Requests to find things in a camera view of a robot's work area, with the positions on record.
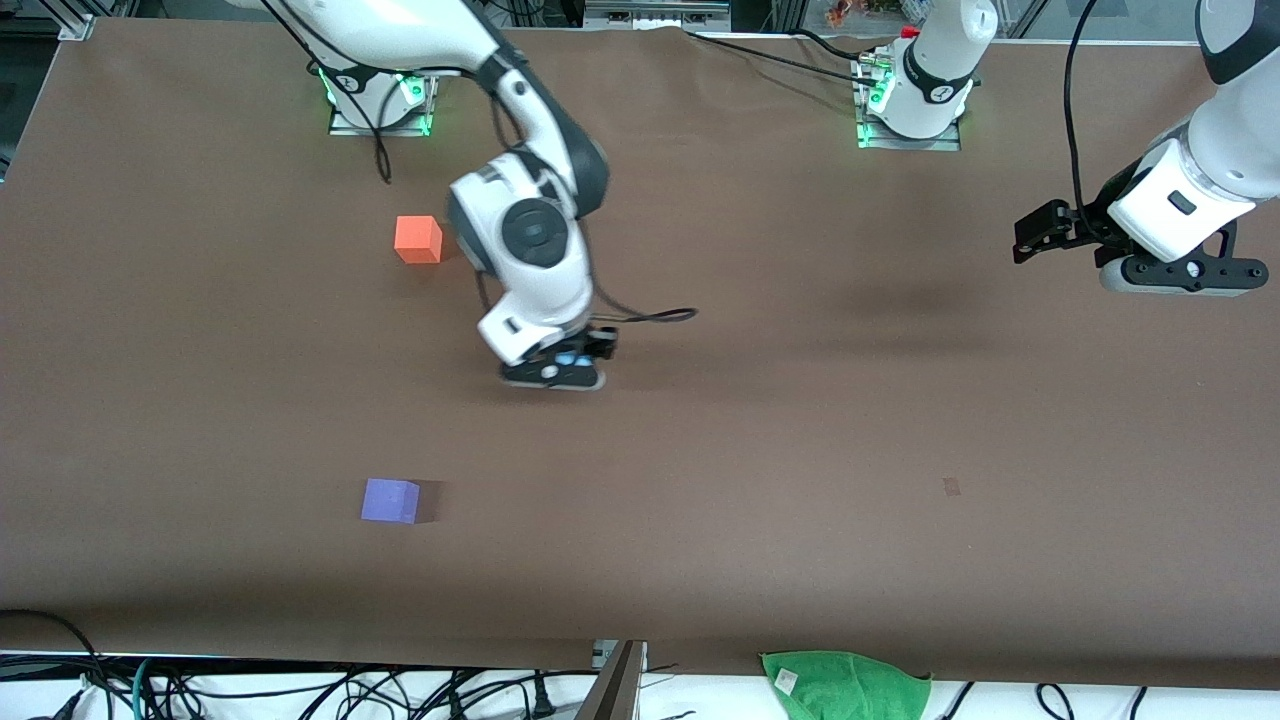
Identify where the orange foam block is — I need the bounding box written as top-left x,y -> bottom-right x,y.
394,215 -> 444,265

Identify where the purple foam block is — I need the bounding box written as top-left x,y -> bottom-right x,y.
360,478 -> 421,525

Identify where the brown table cover sheet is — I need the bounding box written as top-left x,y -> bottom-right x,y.
0,18 -> 1280,691

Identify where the green cloth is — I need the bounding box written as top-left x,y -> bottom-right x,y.
760,650 -> 933,720

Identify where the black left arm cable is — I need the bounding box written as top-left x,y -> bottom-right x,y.
1063,0 -> 1101,216

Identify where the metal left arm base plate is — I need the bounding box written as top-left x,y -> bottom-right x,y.
855,55 -> 963,152

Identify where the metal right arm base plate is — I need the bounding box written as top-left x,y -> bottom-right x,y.
328,70 -> 438,138

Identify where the black cable on table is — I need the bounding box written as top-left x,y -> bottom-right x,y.
685,28 -> 881,86

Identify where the aluminium frame crossbar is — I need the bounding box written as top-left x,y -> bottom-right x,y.
583,0 -> 733,31

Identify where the aluminium frame post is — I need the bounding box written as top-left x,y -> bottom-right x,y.
575,640 -> 648,720

